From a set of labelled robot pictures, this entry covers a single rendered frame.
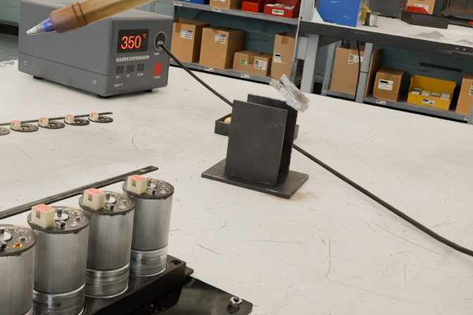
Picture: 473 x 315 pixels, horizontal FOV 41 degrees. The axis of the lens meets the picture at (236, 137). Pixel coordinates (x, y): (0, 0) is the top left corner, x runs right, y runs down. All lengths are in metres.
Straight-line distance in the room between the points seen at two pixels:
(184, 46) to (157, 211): 4.60
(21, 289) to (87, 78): 0.51
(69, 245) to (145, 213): 0.05
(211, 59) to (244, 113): 4.29
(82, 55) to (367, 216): 0.40
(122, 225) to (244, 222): 0.17
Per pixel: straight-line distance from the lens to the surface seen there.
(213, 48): 4.78
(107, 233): 0.28
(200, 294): 0.33
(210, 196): 0.48
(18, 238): 0.25
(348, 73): 4.46
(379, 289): 0.39
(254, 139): 0.50
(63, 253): 0.27
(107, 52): 0.72
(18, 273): 0.25
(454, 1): 3.37
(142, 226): 0.30
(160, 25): 0.78
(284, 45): 4.58
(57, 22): 0.22
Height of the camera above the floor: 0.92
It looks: 16 degrees down
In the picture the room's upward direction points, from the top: 7 degrees clockwise
